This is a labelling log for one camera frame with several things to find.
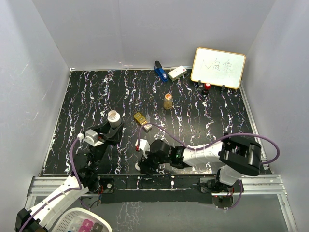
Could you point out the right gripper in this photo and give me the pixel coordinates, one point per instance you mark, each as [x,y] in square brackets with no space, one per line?
[144,163]

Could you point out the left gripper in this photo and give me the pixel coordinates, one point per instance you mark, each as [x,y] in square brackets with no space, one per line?
[114,137]

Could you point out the white cap pill bottle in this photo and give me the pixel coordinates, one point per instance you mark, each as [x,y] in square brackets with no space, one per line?
[114,118]

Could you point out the yellow clear weekly pill organizer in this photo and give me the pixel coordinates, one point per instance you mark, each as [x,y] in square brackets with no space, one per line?
[142,121]

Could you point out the clear jar of yellow capsules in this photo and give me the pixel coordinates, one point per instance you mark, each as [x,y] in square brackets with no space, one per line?
[168,102]

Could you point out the white bottle cap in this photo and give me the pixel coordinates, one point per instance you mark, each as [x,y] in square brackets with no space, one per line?
[137,167]

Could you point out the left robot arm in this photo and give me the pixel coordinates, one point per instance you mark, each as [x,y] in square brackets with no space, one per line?
[83,178]

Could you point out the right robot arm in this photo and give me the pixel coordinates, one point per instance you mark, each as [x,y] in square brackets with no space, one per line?
[240,156]

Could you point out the blue black stapler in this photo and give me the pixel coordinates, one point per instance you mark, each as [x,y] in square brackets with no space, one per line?
[160,71]

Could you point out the red emergency stop button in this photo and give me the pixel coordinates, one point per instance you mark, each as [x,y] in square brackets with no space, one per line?
[206,88]

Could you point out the white green small box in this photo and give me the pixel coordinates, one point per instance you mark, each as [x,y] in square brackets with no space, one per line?
[177,73]

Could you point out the white plastic basket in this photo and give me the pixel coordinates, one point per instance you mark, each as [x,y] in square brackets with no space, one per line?
[81,220]

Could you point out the small whiteboard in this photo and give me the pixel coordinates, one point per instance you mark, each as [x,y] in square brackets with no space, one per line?
[219,68]

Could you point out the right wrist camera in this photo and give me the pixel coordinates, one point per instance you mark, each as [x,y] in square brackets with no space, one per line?
[144,146]

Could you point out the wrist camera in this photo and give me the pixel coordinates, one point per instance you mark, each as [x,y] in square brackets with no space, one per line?
[91,137]
[144,146]

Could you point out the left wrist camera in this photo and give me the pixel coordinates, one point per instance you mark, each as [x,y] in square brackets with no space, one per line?
[91,137]

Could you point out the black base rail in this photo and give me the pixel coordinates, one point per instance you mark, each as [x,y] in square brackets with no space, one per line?
[162,188]

